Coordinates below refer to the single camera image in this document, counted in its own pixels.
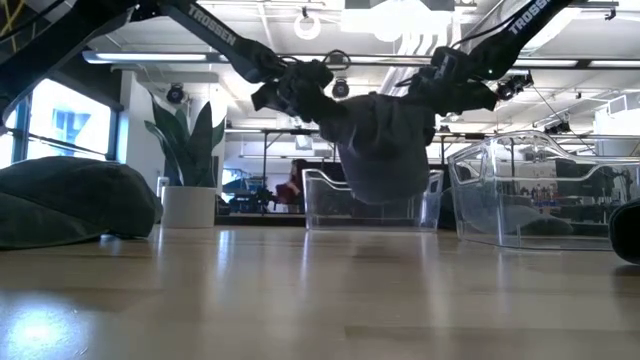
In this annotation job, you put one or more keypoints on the black ceiling camera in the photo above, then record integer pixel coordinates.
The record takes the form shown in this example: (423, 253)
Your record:
(512, 86)

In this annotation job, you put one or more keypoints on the long ceiling light bar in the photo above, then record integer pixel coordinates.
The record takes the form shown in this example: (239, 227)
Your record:
(150, 57)

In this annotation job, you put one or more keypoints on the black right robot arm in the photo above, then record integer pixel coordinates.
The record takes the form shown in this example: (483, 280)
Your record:
(520, 25)

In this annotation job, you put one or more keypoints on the white plant pot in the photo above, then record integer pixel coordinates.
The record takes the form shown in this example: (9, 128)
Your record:
(188, 207)

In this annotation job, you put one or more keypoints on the green snake plant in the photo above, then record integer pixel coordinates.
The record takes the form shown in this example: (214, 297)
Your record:
(192, 150)

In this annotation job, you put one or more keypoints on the black desk frame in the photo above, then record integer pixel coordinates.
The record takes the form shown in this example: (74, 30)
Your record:
(265, 150)

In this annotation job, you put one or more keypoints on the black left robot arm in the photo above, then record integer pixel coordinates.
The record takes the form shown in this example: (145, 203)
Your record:
(220, 30)

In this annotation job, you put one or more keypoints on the black ceiling spotlight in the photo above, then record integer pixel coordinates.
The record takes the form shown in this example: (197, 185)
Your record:
(340, 89)
(175, 94)

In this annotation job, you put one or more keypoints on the window with dark frame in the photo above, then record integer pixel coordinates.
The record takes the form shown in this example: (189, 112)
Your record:
(65, 122)

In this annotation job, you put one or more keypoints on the small clear plastic bin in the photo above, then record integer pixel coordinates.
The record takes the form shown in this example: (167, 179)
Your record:
(325, 210)

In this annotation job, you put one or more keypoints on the grey baseball cap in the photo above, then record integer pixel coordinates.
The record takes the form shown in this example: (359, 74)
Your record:
(382, 155)

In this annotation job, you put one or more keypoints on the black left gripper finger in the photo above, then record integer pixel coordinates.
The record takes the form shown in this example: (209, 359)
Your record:
(330, 110)

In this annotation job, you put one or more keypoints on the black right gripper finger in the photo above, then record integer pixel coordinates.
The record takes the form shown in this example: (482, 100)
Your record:
(417, 102)

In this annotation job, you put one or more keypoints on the dark green baseball cap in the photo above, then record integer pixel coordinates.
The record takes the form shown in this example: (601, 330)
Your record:
(627, 230)
(70, 200)

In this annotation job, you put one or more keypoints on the large clear plastic bin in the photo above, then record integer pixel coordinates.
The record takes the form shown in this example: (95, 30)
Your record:
(500, 190)

